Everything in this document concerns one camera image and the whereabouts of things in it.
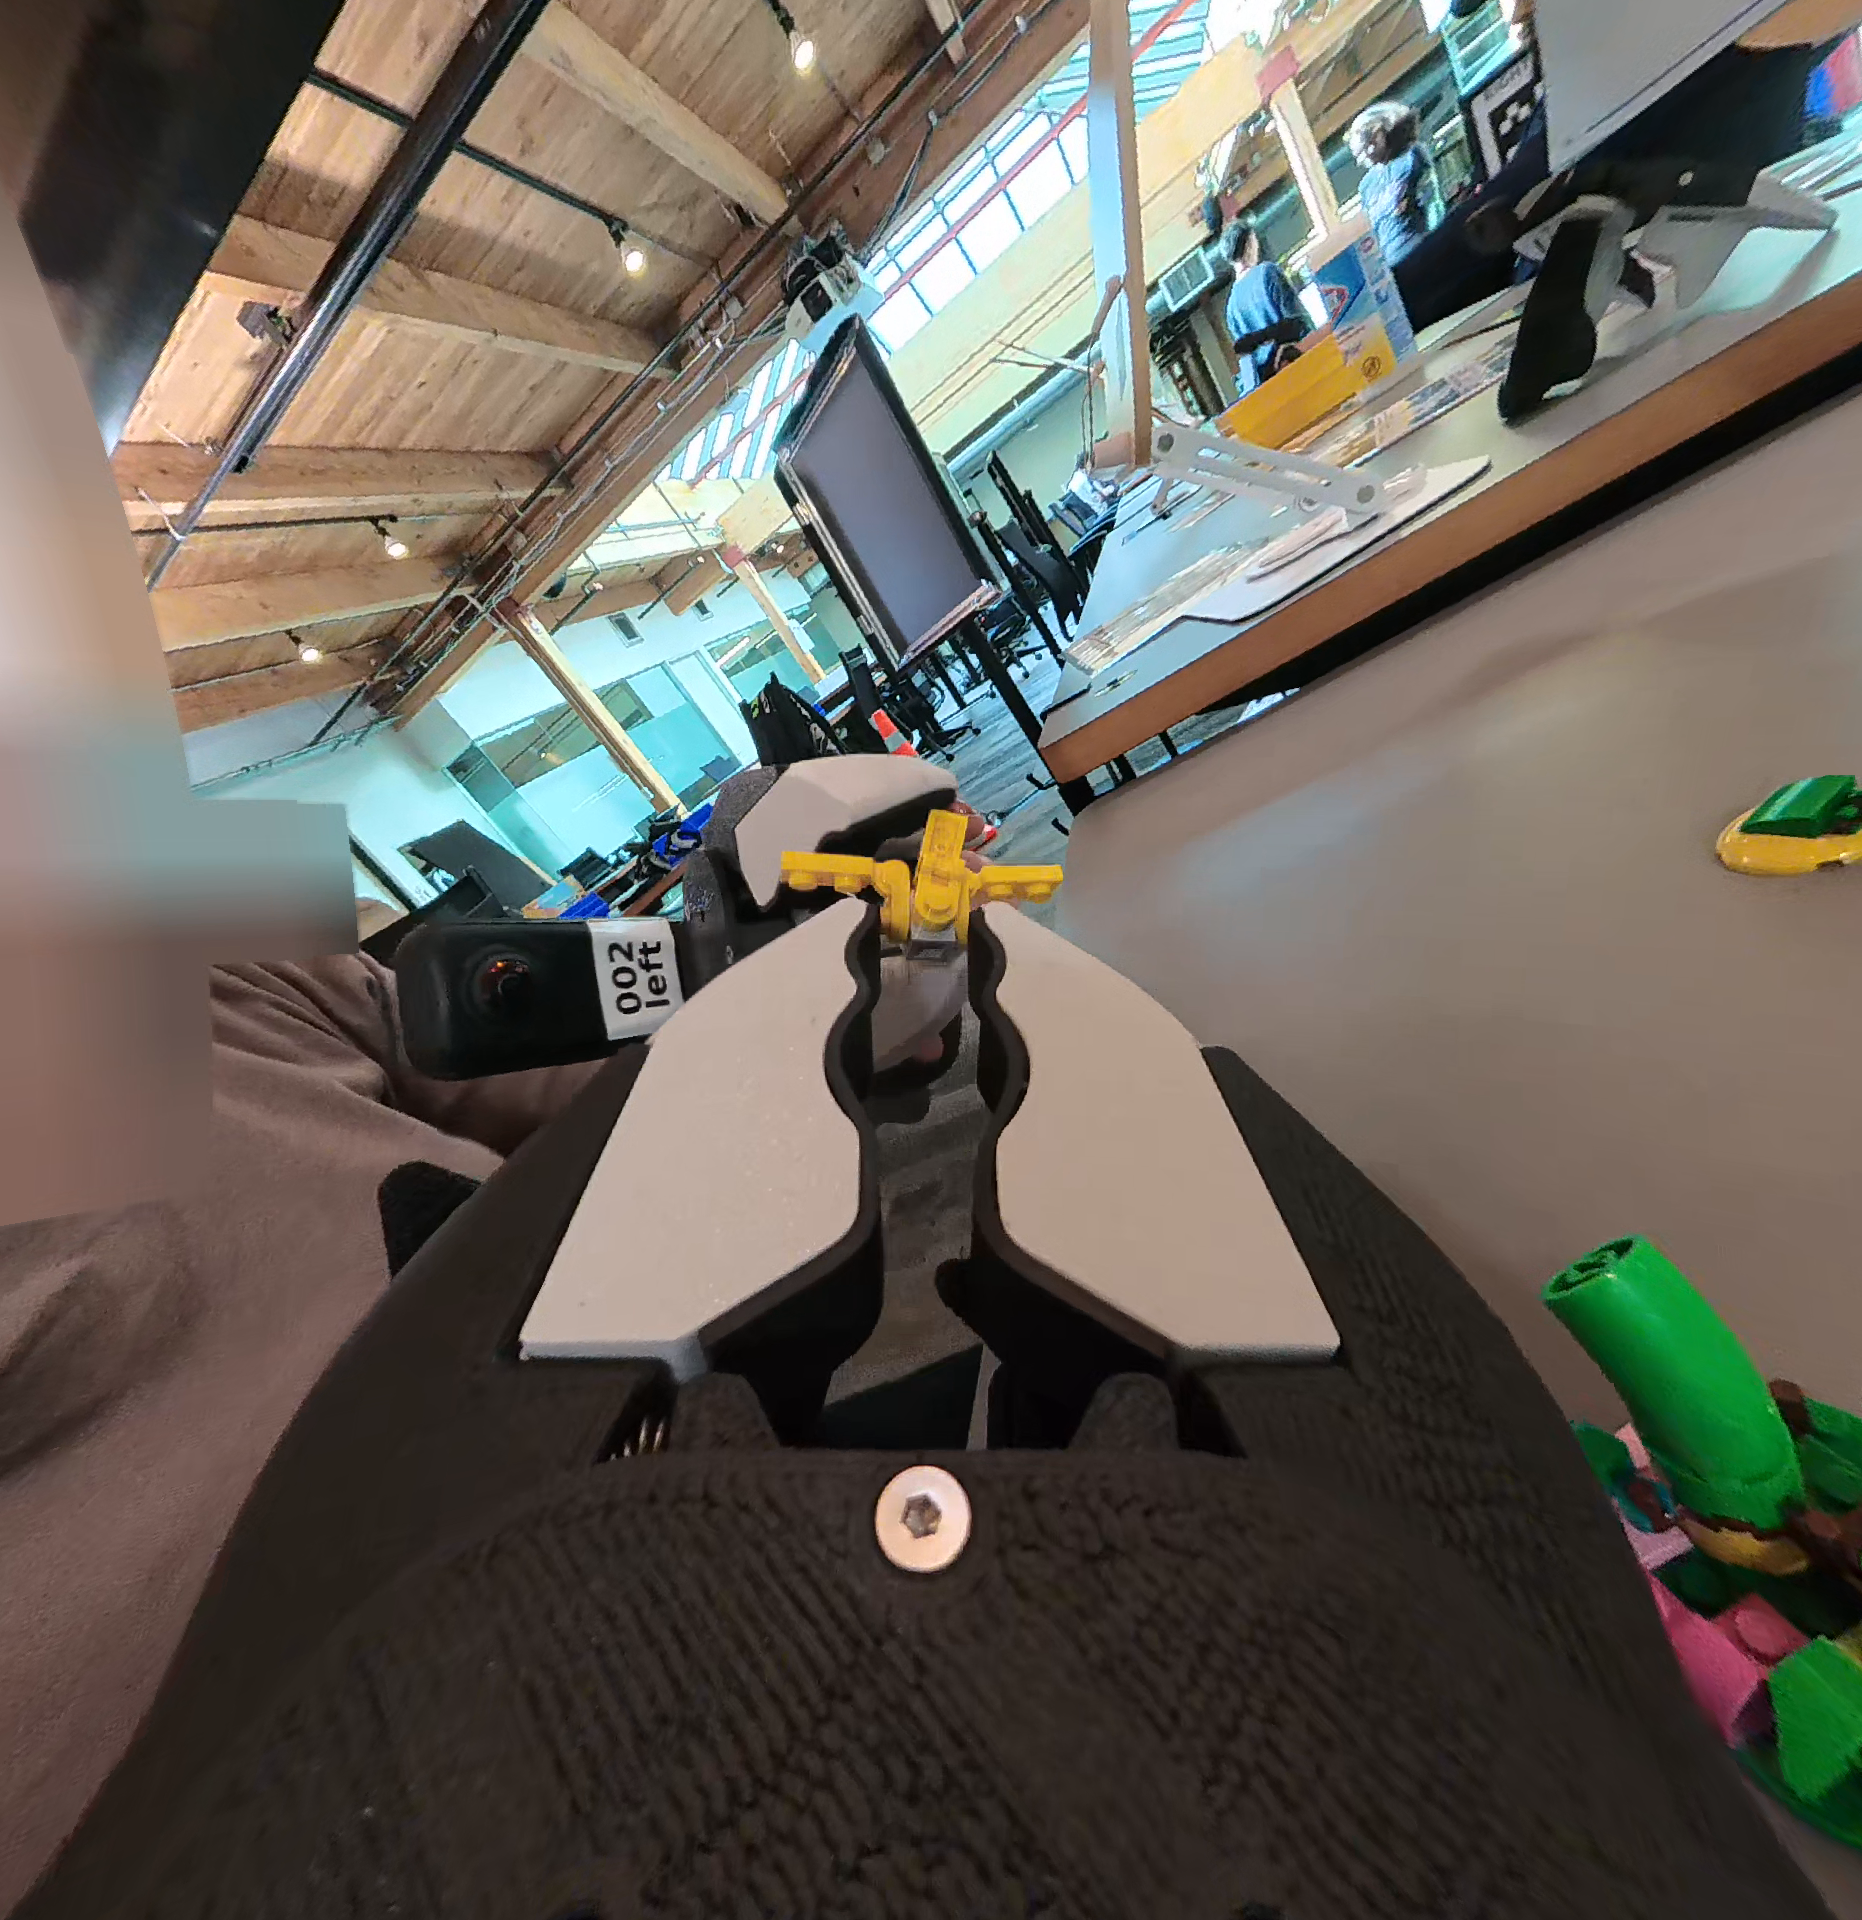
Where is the person's brown sweater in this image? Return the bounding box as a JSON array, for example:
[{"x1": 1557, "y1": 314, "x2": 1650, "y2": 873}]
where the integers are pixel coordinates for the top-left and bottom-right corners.
[{"x1": 0, "y1": 1155, "x2": 497, "y2": 1920}]

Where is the green brick plant model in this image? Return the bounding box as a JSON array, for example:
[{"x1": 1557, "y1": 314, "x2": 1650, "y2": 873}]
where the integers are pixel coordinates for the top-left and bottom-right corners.
[{"x1": 1536, "y1": 1232, "x2": 1862, "y2": 1858}]

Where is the black ceiling pipe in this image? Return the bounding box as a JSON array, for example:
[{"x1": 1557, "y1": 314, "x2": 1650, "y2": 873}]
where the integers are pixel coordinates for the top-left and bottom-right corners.
[{"x1": 138, "y1": 0, "x2": 554, "y2": 591}]

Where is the white folding stand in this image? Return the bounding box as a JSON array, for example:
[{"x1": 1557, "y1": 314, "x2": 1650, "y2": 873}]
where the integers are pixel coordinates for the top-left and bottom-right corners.
[{"x1": 1146, "y1": 418, "x2": 1493, "y2": 619}]

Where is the yellow and green brick piece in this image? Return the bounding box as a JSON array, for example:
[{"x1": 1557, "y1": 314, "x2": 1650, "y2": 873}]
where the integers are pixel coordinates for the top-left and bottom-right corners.
[{"x1": 1714, "y1": 771, "x2": 1862, "y2": 878}]

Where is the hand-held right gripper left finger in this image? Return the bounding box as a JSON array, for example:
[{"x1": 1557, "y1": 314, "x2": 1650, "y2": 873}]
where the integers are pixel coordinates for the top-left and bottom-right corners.
[{"x1": 518, "y1": 905, "x2": 881, "y2": 1379}]

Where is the yellow brick flower assembly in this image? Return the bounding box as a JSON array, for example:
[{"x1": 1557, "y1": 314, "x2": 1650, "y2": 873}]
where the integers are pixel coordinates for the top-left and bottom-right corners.
[{"x1": 777, "y1": 808, "x2": 1067, "y2": 965}]

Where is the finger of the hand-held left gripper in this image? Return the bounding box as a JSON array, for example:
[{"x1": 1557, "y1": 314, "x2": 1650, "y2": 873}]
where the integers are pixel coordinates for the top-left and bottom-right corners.
[
  {"x1": 874, "y1": 958, "x2": 967, "y2": 1070},
  {"x1": 732, "y1": 752, "x2": 967, "y2": 921}
]

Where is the white monitor back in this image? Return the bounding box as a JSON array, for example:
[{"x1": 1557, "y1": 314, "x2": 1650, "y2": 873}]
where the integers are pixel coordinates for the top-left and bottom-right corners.
[{"x1": 1529, "y1": 0, "x2": 1849, "y2": 176}]

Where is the person's left forearm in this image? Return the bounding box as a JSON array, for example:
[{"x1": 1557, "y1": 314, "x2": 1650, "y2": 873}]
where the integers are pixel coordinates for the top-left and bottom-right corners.
[{"x1": 208, "y1": 952, "x2": 639, "y2": 1164}]

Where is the yellow box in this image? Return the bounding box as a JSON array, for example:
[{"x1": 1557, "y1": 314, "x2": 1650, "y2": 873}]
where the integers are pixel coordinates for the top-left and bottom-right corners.
[{"x1": 1213, "y1": 318, "x2": 1401, "y2": 447}]

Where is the large black display screen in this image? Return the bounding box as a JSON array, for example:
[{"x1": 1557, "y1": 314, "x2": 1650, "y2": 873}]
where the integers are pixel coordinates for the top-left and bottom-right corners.
[{"x1": 770, "y1": 312, "x2": 1010, "y2": 677}]

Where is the pale wooden board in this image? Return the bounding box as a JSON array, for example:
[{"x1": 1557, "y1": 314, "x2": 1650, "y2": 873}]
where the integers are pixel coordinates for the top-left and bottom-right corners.
[{"x1": 1086, "y1": 0, "x2": 1160, "y2": 468}]

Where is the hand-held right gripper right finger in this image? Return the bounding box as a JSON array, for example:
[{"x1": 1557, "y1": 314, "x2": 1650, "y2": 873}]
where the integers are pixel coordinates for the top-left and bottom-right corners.
[{"x1": 964, "y1": 905, "x2": 1344, "y2": 1369}]

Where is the grey desk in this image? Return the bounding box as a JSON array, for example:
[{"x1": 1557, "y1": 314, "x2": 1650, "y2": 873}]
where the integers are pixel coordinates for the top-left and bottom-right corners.
[{"x1": 1044, "y1": 377, "x2": 1862, "y2": 1920}]

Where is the black office chair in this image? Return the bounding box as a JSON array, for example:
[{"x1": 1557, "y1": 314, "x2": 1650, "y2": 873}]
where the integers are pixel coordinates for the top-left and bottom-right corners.
[{"x1": 980, "y1": 447, "x2": 1095, "y2": 669}]

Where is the spare black white gripper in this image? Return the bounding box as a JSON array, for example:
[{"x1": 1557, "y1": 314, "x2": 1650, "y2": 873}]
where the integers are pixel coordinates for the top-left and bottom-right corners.
[{"x1": 1469, "y1": 141, "x2": 1842, "y2": 428}]

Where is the printed tag marker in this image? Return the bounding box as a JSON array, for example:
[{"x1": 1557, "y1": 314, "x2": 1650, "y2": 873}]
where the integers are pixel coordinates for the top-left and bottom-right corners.
[{"x1": 1464, "y1": 54, "x2": 1548, "y2": 185}]

